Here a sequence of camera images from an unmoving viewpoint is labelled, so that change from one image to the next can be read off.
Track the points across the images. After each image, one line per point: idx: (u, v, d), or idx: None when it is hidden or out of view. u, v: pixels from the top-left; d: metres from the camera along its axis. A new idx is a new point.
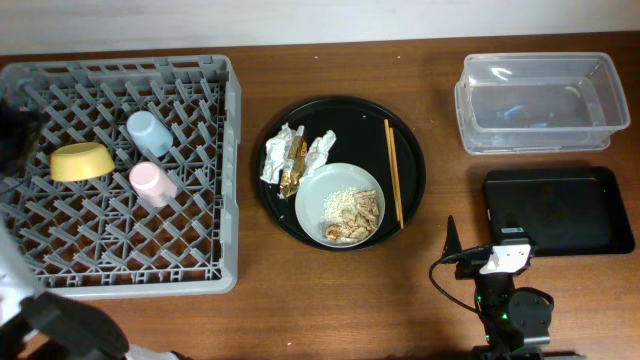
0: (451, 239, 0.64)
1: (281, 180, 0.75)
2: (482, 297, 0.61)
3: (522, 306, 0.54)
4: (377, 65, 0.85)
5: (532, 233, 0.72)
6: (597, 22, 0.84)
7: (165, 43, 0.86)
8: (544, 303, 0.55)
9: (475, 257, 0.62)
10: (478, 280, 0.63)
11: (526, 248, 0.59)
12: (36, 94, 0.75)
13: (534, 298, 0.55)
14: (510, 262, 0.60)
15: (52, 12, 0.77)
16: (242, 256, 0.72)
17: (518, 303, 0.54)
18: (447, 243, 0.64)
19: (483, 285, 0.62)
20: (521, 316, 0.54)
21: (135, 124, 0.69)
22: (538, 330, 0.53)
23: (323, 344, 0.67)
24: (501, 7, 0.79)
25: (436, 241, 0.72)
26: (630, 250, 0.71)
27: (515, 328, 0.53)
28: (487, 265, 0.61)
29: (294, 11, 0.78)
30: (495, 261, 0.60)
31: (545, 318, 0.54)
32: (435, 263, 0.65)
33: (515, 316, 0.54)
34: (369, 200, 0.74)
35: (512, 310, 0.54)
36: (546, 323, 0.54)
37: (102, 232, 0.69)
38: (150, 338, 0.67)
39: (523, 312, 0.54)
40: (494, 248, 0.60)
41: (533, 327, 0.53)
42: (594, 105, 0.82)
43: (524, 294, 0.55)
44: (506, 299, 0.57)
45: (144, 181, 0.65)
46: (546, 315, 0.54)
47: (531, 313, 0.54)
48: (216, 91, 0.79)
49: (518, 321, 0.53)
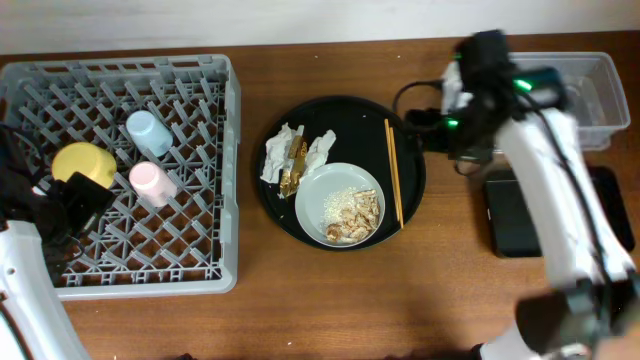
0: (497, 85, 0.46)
1: (281, 180, 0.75)
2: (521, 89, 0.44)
3: (581, 286, 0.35)
4: (377, 64, 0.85)
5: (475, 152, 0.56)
6: (598, 22, 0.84)
7: (167, 43, 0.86)
8: (571, 347, 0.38)
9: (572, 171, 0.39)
10: (482, 135, 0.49)
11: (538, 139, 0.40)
12: (36, 94, 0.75)
13: (579, 308, 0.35)
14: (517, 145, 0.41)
15: (52, 12, 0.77)
16: (242, 255, 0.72)
17: (588, 307, 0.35)
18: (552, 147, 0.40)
19: (488, 140, 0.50)
20: (578, 227, 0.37)
21: (135, 123, 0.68)
22: (514, 146, 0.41)
23: (323, 344, 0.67)
24: (502, 7, 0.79)
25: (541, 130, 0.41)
26: (630, 249, 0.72)
27: (538, 138, 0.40)
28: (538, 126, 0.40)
29: (294, 11, 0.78)
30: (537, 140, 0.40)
31: (556, 169, 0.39)
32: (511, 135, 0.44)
33: (575, 190, 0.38)
34: (369, 200, 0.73)
35: (584, 244, 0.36)
36: (532, 177, 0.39)
37: (102, 232, 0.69)
38: (151, 337, 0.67)
39: (578, 261, 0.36)
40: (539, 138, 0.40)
41: (549, 211, 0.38)
42: (594, 104, 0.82)
43: (564, 118, 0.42)
44: (563, 98, 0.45)
45: (144, 181, 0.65)
46: (539, 174, 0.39)
47: (595, 230, 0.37)
48: (216, 90, 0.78)
49: (550, 180, 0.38)
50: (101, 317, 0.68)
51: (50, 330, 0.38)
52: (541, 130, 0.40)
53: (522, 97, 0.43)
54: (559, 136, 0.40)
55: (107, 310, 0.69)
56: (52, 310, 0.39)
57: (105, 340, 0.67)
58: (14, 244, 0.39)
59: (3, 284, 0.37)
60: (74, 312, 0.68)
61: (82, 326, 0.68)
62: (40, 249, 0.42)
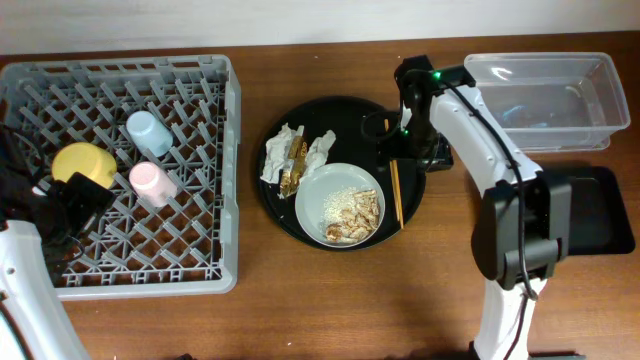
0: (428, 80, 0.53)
1: (281, 180, 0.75)
2: (439, 80, 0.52)
3: (501, 189, 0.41)
4: (377, 64, 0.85)
5: (427, 151, 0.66)
6: (598, 22, 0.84)
7: (167, 43, 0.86)
8: (511, 259, 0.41)
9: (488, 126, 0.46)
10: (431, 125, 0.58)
11: (461, 103, 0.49)
12: (37, 94, 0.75)
13: (499, 205, 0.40)
14: (447, 119, 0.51)
15: (53, 12, 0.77)
16: (242, 255, 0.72)
17: (507, 202, 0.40)
18: (463, 108, 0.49)
19: (428, 128, 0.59)
20: (493, 151, 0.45)
21: (135, 123, 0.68)
22: (441, 117, 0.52)
23: (323, 344, 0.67)
24: (502, 7, 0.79)
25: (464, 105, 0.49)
26: (631, 249, 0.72)
27: (452, 101, 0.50)
28: (451, 98, 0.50)
29: (293, 11, 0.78)
30: (459, 107, 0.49)
31: (467, 117, 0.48)
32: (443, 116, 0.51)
33: (485, 125, 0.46)
34: (369, 200, 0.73)
35: (494, 156, 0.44)
36: (452, 131, 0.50)
37: (102, 232, 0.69)
38: (151, 338, 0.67)
39: (502, 176, 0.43)
40: (457, 106, 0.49)
41: (472, 150, 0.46)
42: (594, 104, 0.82)
43: (471, 88, 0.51)
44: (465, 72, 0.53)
45: (144, 181, 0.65)
46: (460, 126, 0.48)
47: (509, 147, 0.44)
48: (216, 91, 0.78)
49: (467, 125, 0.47)
50: (101, 317, 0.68)
51: (50, 329, 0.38)
52: (455, 97, 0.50)
53: (444, 87, 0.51)
54: (471, 99, 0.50)
55: (107, 310, 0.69)
56: (52, 310, 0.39)
57: (105, 340, 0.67)
58: (14, 243, 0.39)
59: (3, 283, 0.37)
60: (74, 313, 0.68)
61: (82, 327, 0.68)
62: (40, 248, 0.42)
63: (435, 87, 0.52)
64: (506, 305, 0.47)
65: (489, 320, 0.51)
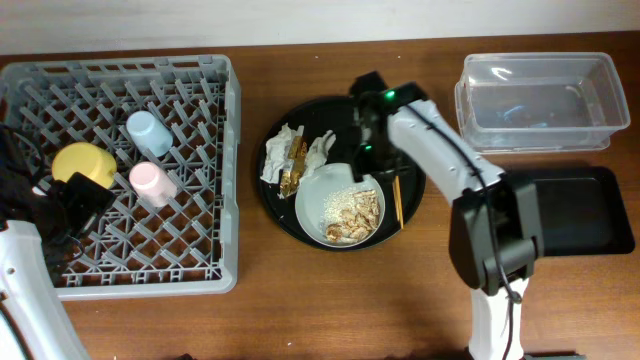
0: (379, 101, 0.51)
1: (281, 180, 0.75)
2: (393, 98, 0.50)
3: (469, 198, 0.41)
4: (377, 64, 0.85)
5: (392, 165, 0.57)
6: (598, 22, 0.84)
7: (167, 43, 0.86)
8: (491, 266, 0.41)
9: (444, 137, 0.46)
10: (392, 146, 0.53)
11: (415, 120, 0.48)
12: (37, 94, 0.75)
13: (469, 214, 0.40)
14: (406, 138, 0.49)
15: (52, 12, 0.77)
16: (242, 255, 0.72)
17: (477, 210, 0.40)
18: (422, 123, 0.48)
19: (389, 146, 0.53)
20: (454, 161, 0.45)
21: (135, 123, 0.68)
22: (399, 136, 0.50)
23: (323, 344, 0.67)
24: (502, 7, 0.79)
25: (421, 123, 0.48)
26: (630, 249, 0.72)
27: (406, 117, 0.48)
28: (407, 115, 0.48)
29: (293, 10, 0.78)
30: (414, 124, 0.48)
31: (424, 132, 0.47)
32: (406, 135, 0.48)
33: (443, 137, 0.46)
34: (369, 200, 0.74)
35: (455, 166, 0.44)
36: (411, 147, 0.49)
37: (102, 232, 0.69)
38: (151, 338, 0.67)
39: (465, 184, 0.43)
40: (412, 124, 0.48)
41: (434, 164, 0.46)
42: (594, 104, 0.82)
43: (425, 101, 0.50)
44: (415, 88, 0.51)
45: (144, 181, 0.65)
46: (419, 142, 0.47)
47: (469, 156, 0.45)
48: (216, 91, 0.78)
49: (426, 140, 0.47)
50: (101, 317, 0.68)
51: (49, 328, 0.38)
52: (409, 113, 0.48)
53: (400, 105, 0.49)
54: (424, 112, 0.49)
55: (107, 310, 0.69)
56: (52, 310, 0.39)
57: (106, 340, 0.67)
58: (14, 243, 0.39)
59: (3, 284, 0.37)
60: (74, 313, 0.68)
61: (82, 327, 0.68)
62: (40, 248, 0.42)
63: (392, 108, 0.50)
64: (493, 310, 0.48)
65: (481, 326, 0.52)
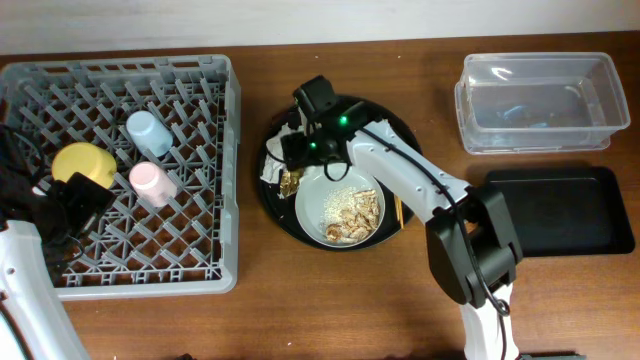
0: (332, 125, 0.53)
1: (281, 180, 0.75)
2: (346, 124, 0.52)
3: (441, 217, 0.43)
4: (377, 64, 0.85)
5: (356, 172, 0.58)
6: (598, 22, 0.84)
7: (167, 43, 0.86)
8: (473, 279, 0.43)
9: (407, 158, 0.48)
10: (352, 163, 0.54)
11: (375, 143, 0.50)
12: (36, 94, 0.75)
13: (445, 235, 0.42)
14: (369, 160, 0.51)
15: (52, 12, 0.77)
16: (242, 255, 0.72)
17: (451, 229, 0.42)
18: (378, 145, 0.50)
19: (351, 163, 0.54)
20: (418, 179, 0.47)
21: (135, 123, 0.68)
22: (362, 159, 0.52)
23: (323, 344, 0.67)
24: (502, 7, 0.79)
25: (380, 145, 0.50)
26: (630, 250, 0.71)
27: (365, 141, 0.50)
28: (363, 138, 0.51)
29: (294, 11, 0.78)
30: (373, 148, 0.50)
31: (384, 154, 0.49)
32: (363, 156, 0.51)
33: (404, 156, 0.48)
34: (369, 200, 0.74)
35: (422, 185, 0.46)
36: (375, 168, 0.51)
37: (102, 232, 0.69)
38: (151, 338, 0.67)
39: (434, 202, 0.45)
40: (373, 148, 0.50)
41: (400, 184, 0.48)
42: (594, 104, 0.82)
43: (379, 123, 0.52)
44: (366, 110, 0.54)
45: (144, 181, 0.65)
46: (381, 164, 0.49)
47: (432, 172, 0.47)
48: (216, 91, 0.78)
49: (388, 161, 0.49)
50: (101, 317, 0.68)
51: (49, 328, 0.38)
52: (367, 137, 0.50)
53: (354, 130, 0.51)
54: (381, 133, 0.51)
55: (107, 310, 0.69)
56: (52, 310, 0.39)
57: (106, 340, 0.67)
58: (14, 243, 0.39)
59: (3, 284, 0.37)
60: (74, 313, 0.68)
61: (81, 326, 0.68)
62: (40, 248, 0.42)
63: (347, 134, 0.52)
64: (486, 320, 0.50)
65: (475, 339, 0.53)
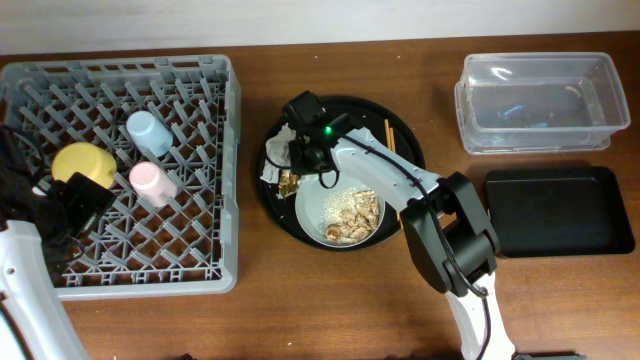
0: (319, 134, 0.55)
1: (280, 180, 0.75)
2: (331, 133, 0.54)
3: (414, 208, 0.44)
4: (377, 64, 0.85)
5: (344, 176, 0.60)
6: (598, 22, 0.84)
7: (167, 43, 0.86)
8: (451, 268, 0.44)
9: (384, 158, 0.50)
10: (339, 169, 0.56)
11: (355, 147, 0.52)
12: (36, 94, 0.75)
13: (418, 224, 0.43)
14: (351, 165, 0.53)
15: (52, 12, 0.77)
16: (242, 255, 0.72)
17: (423, 218, 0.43)
18: (359, 150, 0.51)
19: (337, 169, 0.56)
20: (393, 176, 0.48)
21: (135, 123, 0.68)
22: (345, 165, 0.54)
23: (323, 344, 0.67)
24: (502, 8, 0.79)
25: (360, 150, 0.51)
26: (630, 249, 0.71)
27: (347, 146, 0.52)
28: (346, 145, 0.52)
29: (294, 11, 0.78)
30: (354, 152, 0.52)
31: (363, 159, 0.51)
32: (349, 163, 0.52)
33: (380, 157, 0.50)
34: (369, 200, 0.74)
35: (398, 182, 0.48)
36: (358, 173, 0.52)
37: (102, 232, 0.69)
38: (151, 338, 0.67)
39: (408, 194, 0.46)
40: (352, 153, 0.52)
41: (380, 185, 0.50)
42: (594, 104, 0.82)
43: (360, 129, 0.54)
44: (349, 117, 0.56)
45: (144, 181, 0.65)
46: (362, 168, 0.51)
47: (407, 168, 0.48)
48: (216, 90, 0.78)
49: (367, 164, 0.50)
50: (101, 317, 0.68)
51: (49, 328, 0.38)
52: (348, 142, 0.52)
53: (339, 137, 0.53)
54: (362, 138, 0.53)
55: (106, 310, 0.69)
56: (52, 310, 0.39)
57: (106, 340, 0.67)
58: (13, 243, 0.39)
59: (3, 284, 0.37)
60: (74, 313, 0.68)
61: (82, 326, 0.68)
62: (40, 248, 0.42)
63: (332, 141, 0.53)
64: (470, 309, 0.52)
65: (465, 327, 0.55)
